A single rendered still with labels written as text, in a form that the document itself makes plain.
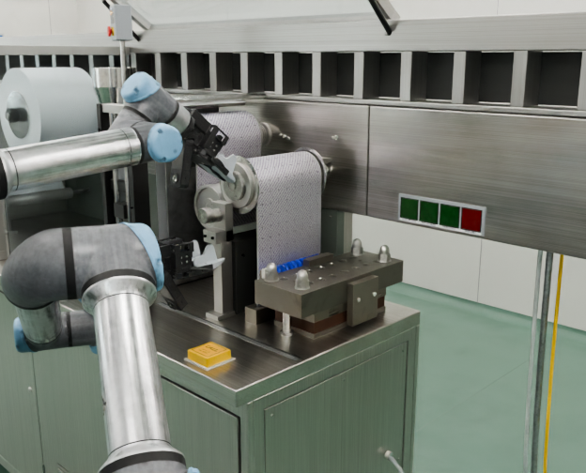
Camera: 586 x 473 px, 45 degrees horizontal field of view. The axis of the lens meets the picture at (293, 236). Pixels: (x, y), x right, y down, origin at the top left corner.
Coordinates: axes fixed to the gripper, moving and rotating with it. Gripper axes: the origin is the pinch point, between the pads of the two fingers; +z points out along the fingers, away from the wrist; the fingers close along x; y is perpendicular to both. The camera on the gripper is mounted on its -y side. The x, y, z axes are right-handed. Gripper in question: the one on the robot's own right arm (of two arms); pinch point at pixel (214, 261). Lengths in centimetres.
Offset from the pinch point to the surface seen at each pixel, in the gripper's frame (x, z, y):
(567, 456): -29, 156, -109
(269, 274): -7.7, 11.0, -4.0
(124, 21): 58, 16, 58
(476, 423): 11, 153, -109
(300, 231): -0.3, 29.6, 2.2
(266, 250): -0.3, 16.8, -0.5
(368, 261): -13.9, 41.8, -5.9
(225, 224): 7.0, 9.7, 6.2
